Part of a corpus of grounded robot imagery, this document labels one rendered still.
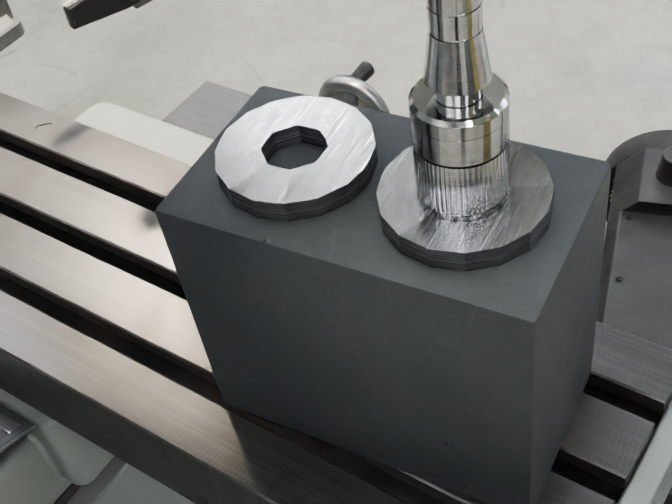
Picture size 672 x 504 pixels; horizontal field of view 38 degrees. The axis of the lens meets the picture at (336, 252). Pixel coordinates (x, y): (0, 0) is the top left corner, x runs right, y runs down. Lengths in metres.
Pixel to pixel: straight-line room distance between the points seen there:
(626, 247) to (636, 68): 1.32
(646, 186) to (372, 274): 0.90
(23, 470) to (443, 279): 0.49
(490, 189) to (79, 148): 0.52
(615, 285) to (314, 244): 0.79
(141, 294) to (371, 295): 0.31
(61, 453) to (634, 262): 0.75
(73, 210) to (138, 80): 1.91
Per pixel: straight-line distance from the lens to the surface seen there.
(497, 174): 0.48
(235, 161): 0.54
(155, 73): 2.77
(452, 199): 0.48
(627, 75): 2.56
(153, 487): 1.01
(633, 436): 0.66
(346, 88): 1.33
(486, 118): 0.45
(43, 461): 0.88
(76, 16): 0.82
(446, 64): 0.44
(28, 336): 0.78
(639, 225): 1.33
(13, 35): 1.10
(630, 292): 1.25
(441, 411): 0.56
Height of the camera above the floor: 1.53
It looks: 46 degrees down
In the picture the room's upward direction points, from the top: 10 degrees counter-clockwise
